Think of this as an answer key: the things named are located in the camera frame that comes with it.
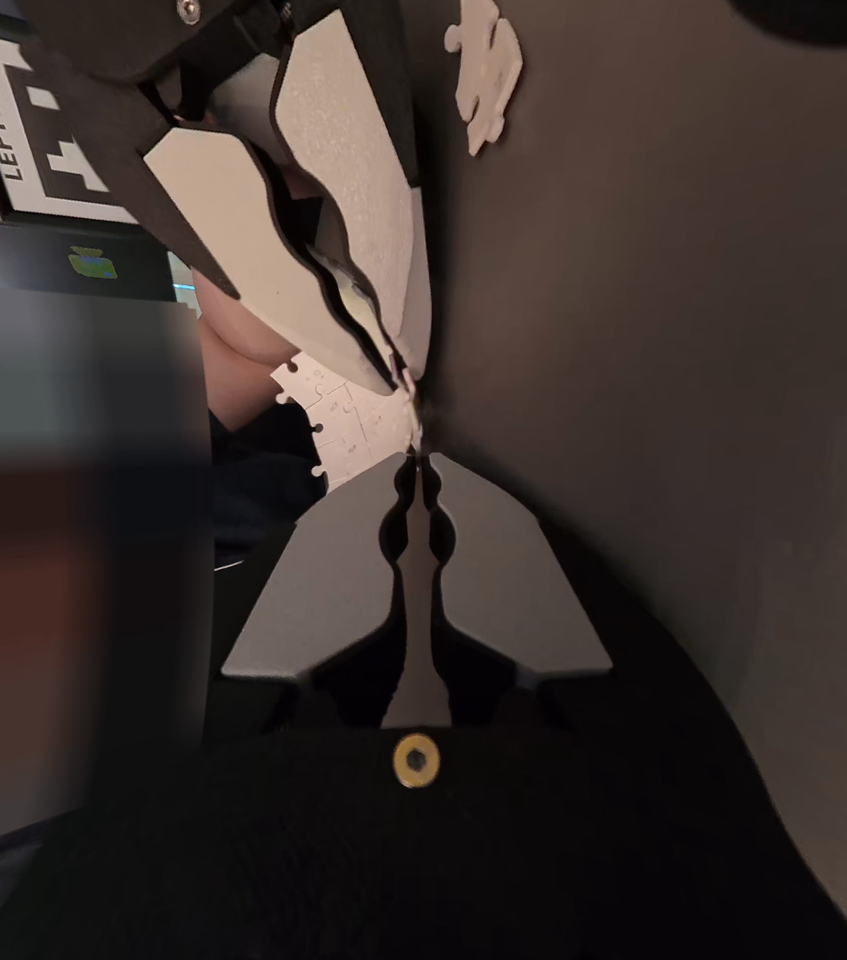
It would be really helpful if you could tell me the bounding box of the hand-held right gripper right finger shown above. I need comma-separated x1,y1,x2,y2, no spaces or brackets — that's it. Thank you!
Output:
424,450,617,688

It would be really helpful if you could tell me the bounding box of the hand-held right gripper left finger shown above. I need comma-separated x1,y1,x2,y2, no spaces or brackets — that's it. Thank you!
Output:
221,453,414,688

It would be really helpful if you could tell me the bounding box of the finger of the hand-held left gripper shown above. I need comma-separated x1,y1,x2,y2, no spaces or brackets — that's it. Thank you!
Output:
269,12,435,384
143,126,404,397

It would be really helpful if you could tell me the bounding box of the assembled white puzzle section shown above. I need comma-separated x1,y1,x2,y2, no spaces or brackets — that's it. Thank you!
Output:
271,353,419,493

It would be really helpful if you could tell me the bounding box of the white puzzle piece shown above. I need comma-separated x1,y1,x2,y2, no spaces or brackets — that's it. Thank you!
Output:
400,368,429,460

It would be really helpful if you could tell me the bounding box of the person's left forearm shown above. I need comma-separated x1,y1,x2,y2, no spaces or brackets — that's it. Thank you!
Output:
191,278,308,432

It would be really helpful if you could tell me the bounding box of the scattered loose puzzle pieces group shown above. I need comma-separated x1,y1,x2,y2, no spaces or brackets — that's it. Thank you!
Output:
443,0,525,159

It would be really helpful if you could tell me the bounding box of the black round ball stand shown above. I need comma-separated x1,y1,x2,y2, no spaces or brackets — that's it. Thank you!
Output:
728,0,847,46

